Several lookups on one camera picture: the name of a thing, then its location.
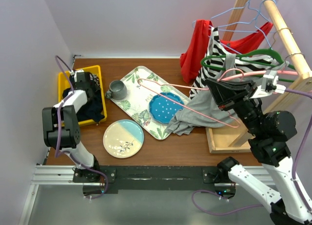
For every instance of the thin pink wire hanger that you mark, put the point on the thin pink wire hanger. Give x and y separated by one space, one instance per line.
184 98

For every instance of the cream and blue plate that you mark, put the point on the cream and blue plate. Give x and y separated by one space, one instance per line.
123 139

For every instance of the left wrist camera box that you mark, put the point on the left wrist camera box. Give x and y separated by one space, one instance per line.
76 76

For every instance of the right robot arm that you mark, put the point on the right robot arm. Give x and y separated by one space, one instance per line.
290 203

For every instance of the grey tank top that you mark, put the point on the grey tank top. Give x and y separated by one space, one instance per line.
202 110

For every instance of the blue wire hanger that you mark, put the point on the blue wire hanger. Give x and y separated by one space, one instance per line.
242 18
232 37

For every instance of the blue wire hanger front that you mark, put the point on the blue wire hanger front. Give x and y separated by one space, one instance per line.
232 37

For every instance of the red tank top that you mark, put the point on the red tank top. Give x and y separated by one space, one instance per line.
190 60

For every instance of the navy maroon-trimmed tank top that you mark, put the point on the navy maroon-trimmed tank top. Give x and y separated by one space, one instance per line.
84 95

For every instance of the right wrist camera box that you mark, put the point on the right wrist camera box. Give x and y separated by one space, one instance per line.
270 83

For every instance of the grey ceramic mug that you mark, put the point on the grey ceramic mug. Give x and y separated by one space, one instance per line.
117 90

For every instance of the yellow plastic bin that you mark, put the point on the yellow plastic bin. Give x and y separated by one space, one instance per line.
95 110

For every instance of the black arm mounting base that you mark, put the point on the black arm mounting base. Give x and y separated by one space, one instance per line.
173 178

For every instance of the leaf-patterned rectangular tray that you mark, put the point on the leaf-patterned rectangular tray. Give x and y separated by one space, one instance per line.
136 103

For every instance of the thick pink plastic hanger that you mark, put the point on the thick pink plastic hanger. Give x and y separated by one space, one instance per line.
248 74

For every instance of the green plastic hanger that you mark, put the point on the green plastic hanger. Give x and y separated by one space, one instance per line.
256 53

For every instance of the wooden clothes rack frame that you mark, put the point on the wooden clothes rack frame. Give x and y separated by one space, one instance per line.
234 140

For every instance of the black white striped tank top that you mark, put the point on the black white striped tank top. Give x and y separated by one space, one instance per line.
222 58

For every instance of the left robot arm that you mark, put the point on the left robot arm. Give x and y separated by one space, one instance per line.
61 130

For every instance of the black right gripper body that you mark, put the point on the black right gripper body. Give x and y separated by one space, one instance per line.
244 107

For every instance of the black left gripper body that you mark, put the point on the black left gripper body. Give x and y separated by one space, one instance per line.
74 86

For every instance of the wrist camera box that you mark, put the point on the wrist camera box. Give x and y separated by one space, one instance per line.
270 83
76 76

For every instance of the blue dotted plate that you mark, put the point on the blue dotted plate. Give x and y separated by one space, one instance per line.
164 106

